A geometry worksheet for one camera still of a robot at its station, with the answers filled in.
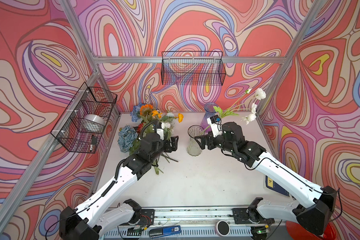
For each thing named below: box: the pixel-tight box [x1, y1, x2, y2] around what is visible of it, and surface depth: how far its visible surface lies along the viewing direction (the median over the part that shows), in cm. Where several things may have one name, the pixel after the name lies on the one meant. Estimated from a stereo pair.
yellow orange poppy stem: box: [151, 110, 184, 123], surface depth 103 cm
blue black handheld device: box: [148, 225, 182, 239], surface depth 69 cm
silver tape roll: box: [83, 114, 106, 133], surface depth 74 cm
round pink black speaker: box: [215, 220, 231, 237], surface depth 68 cm
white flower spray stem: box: [201, 88, 267, 135], surface depth 71 cm
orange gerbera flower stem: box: [139, 104, 154, 116], surface depth 100 cm
